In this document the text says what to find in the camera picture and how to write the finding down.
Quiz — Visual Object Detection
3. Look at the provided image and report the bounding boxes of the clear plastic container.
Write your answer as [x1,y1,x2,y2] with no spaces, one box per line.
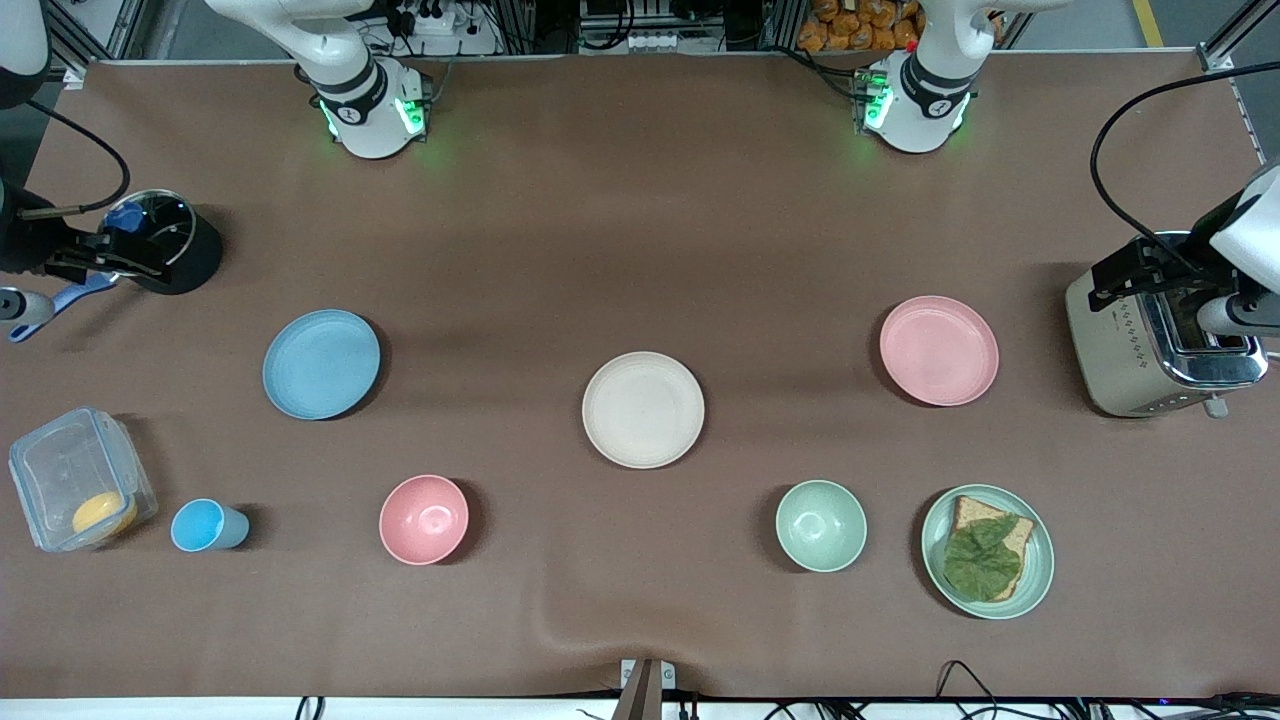
[8,405,159,554]

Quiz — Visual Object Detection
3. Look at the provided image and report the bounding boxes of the beige plate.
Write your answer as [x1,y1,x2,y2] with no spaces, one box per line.
[582,351,706,470]

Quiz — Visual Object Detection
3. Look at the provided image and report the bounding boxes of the green lettuce leaf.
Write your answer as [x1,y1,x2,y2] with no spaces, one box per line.
[943,514,1024,603]

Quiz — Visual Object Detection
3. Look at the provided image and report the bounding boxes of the blue plate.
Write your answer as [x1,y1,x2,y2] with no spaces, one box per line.
[262,309,382,422]

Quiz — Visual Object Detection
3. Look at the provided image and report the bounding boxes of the pink bowl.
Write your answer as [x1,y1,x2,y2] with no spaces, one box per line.
[379,474,470,567]

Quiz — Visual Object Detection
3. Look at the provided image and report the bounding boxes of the yellow lemon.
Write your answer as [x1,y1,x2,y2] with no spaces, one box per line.
[71,491,139,538]

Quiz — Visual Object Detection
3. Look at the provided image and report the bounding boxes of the beige chrome toaster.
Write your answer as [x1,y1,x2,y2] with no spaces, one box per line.
[1064,231,1271,419]

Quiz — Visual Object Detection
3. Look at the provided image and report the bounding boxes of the brown table cloth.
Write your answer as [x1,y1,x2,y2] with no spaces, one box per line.
[0,50,1280,701]

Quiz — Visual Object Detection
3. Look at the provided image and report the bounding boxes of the orange snack bags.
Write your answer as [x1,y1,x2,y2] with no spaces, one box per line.
[797,0,923,53]

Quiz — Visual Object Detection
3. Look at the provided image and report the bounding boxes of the white power strip with plugs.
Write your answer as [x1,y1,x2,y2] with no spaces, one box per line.
[385,0,501,56]

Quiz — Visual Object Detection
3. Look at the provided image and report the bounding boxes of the pink plate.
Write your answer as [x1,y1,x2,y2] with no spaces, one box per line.
[879,295,1000,408]

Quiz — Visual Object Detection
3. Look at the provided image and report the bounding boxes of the green bowl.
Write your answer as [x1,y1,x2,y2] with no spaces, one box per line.
[775,480,868,573]

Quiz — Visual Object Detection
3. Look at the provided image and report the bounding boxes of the metal table clamp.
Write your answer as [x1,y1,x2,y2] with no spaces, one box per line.
[619,657,678,720]

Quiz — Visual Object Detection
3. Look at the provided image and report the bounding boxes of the blue utensil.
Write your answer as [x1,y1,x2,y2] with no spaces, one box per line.
[8,190,224,344]

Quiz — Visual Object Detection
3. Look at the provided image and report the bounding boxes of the blue cup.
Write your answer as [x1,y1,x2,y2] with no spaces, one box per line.
[170,498,251,553]

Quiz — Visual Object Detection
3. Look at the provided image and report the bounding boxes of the aluminium frame rail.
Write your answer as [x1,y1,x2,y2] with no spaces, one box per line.
[1195,0,1280,166]
[45,0,151,76]

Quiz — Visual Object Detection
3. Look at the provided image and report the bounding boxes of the brown bread slice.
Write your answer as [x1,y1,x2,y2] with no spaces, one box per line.
[950,495,1036,601]

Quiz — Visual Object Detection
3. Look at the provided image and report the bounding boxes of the thin black looped cable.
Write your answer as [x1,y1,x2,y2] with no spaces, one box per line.
[935,660,1001,720]

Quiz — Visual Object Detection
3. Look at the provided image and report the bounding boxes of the green plate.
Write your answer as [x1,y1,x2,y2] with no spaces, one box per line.
[921,484,1056,621]

